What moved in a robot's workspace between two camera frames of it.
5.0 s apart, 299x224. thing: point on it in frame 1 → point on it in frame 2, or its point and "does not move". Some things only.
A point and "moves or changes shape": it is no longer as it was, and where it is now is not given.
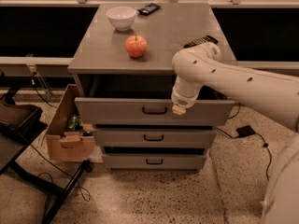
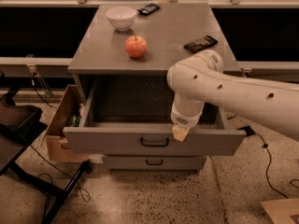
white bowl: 121,18 does not move
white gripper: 180,101 → 184,119
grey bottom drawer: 158,161 does not move
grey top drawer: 120,111 moves or changes shape
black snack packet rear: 149,8 does not move
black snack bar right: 206,39 does not move
